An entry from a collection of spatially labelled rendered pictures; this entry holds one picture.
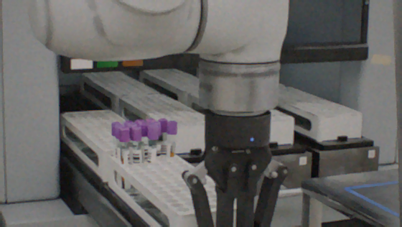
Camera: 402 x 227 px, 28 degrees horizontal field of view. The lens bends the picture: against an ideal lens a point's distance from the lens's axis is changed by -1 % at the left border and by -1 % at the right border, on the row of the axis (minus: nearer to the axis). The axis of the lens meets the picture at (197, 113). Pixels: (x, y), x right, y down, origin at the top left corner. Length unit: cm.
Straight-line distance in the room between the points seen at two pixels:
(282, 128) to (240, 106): 65
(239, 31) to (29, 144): 65
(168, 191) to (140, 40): 33
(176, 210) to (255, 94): 20
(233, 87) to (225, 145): 7
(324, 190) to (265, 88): 40
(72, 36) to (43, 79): 63
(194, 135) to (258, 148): 52
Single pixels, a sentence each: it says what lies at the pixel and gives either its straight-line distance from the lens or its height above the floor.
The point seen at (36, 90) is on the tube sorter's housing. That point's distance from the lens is 141.
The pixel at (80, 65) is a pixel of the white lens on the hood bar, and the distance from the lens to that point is 139.
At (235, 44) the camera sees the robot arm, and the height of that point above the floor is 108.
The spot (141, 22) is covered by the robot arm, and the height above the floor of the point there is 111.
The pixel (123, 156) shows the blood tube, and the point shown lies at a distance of 120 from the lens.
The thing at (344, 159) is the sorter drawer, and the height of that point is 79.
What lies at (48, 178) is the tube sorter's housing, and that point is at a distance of 145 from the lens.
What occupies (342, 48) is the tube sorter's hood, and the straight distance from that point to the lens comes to 160.
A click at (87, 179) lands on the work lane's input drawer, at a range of 134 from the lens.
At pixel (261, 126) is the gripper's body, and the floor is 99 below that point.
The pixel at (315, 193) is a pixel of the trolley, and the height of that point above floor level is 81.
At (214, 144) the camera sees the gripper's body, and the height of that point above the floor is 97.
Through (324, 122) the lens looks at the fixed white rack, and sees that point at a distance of 158.
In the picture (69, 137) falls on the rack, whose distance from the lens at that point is 153.
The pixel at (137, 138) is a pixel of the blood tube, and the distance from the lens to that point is 120.
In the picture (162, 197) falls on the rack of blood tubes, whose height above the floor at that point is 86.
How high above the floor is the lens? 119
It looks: 12 degrees down
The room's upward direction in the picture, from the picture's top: 1 degrees clockwise
